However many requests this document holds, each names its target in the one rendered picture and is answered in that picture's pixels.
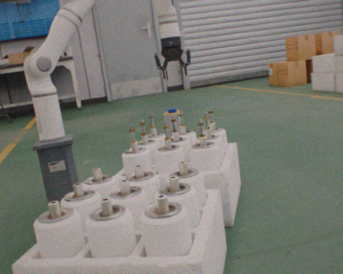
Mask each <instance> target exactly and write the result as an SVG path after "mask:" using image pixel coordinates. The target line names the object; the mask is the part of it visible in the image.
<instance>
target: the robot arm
mask: <svg viewBox="0 0 343 274"><path fill-rule="evenodd" d="M96 1H97V0H73V1H71V2H69V3H66V4H65V5H64V6H63V7H62V8H61V9H60V10H59V12H58V14H57V15H56V17H55V18H54V20H53V23H52V25H51V27H50V32H49V35H48V38H47V39H46V40H45V42H44V43H43V45H42V46H41V47H40V48H39V50H38V51H37V52H36V53H34V54H30V55H28V56H27V57H26V59H25V62H24V70H25V77H26V80H27V85H28V88H29V90H30V92H31V94H32V100H33V106H34V109H35V114H36V117H37V118H36V120H35V121H36V122H37V127H38V135H39V139H40V143H45V142H54V141H60V140H63V139H65V138H66V137H65V132H64V128H63V122H62V118H61V109H60V106H59V100H58V96H57V91H56V88H55V86H54V85H53V84H52V81H51V78H50V74H51V73H52V72H53V70H54V68H55V66H56V64H57V62H58V60H59V58H60V56H61V54H62V53H63V50H64V48H65V46H66V45H67V44H68V43H69V42H70V40H71V38H72V37H73V36H74V34H75V33H76V31H77V30H78V29H79V27H80V24H81V23H82V22H83V20H84V18H85V17H86V15H87V14H88V12H89V10H90V9H91V7H92V6H93V5H94V4H95V3H96ZM153 3H154V5H155V8H156V10H157V12H158V21H159V35H160V43H161V48H162V50H161V52H160V53H155V54H154V57H155V61H156V64H157V68H158V69H160V70H162V71H163V76H164V79H166V80H168V72H167V70H166V68H167V66H168V62H170V61H177V60H178V61H179V62H180V64H181V65H182V66H183V75H184V78H186V76H187V71H186V67H187V66H189V65H190V64H191V51H190V49H187V50H184V49H183V48H182V46H181V37H182V36H184V33H183V32H182V31H179V26H178V23H177V15H176V11H175V7H173V6H172V4H171V1H170V0H153ZM183 52H184V53H185V55H186V56H187V63H184V61H183V58H181V56H182V54H183ZM161 55H162V57H163V58H165V60H164V64H163V67H161V66H160V61H159V58H160V56H161Z"/></svg>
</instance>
